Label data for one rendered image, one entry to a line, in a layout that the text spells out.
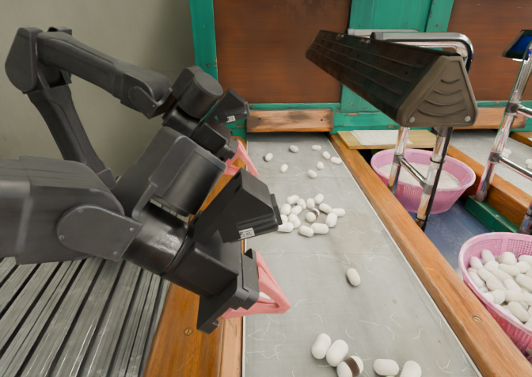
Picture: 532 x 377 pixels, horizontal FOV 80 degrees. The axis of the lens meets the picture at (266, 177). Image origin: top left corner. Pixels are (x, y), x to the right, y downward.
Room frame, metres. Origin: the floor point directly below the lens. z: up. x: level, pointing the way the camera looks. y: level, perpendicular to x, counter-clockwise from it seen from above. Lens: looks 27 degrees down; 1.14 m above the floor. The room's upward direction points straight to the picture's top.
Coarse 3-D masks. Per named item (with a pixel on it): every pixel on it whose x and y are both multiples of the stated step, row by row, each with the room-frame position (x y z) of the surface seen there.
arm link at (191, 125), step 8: (176, 104) 0.55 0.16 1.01; (168, 112) 0.57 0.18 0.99; (176, 112) 0.55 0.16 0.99; (184, 112) 0.56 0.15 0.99; (168, 120) 0.54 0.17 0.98; (176, 120) 0.55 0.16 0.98; (184, 120) 0.55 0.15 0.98; (192, 120) 0.56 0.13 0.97; (176, 128) 0.54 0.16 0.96; (184, 128) 0.55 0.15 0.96; (192, 128) 0.55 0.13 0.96
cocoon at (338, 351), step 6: (336, 342) 0.27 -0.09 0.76; (342, 342) 0.27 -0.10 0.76; (330, 348) 0.26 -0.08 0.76; (336, 348) 0.26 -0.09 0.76; (342, 348) 0.26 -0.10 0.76; (330, 354) 0.26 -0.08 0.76; (336, 354) 0.26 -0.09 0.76; (342, 354) 0.26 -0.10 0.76; (330, 360) 0.25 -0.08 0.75; (336, 360) 0.25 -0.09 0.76; (342, 360) 0.25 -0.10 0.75
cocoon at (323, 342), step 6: (318, 336) 0.29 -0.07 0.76; (324, 336) 0.28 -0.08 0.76; (318, 342) 0.27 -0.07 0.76; (324, 342) 0.27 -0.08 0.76; (330, 342) 0.28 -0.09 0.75; (312, 348) 0.27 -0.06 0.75; (318, 348) 0.26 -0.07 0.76; (324, 348) 0.27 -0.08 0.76; (318, 354) 0.26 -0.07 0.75; (324, 354) 0.26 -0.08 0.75
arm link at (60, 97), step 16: (48, 80) 0.64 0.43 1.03; (64, 80) 0.67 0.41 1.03; (32, 96) 0.63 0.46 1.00; (48, 96) 0.62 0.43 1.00; (64, 96) 0.65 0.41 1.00; (48, 112) 0.63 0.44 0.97; (64, 112) 0.64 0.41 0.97; (64, 128) 0.62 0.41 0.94; (80, 128) 0.65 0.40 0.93; (64, 144) 0.63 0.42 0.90; (80, 144) 0.63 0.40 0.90; (80, 160) 0.62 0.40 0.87; (96, 160) 0.65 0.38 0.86; (112, 176) 0.66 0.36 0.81
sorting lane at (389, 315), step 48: (288, 144) 1.05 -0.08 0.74; (288, 192) 0.70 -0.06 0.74; (336, 192) 0.70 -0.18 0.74; (288, 240) 0.51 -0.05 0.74; (336, 240) 0.51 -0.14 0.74; (384, 240) 0.51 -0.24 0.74; (288, 288) 0.38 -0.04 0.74; (336, 288) 0.38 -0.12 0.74; (384, 288) 0.38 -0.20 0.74; (288, 336) 0.30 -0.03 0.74; (336, 336) 0.30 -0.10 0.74; (384, 336) 0.30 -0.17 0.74; (432, 336) 0.30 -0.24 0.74
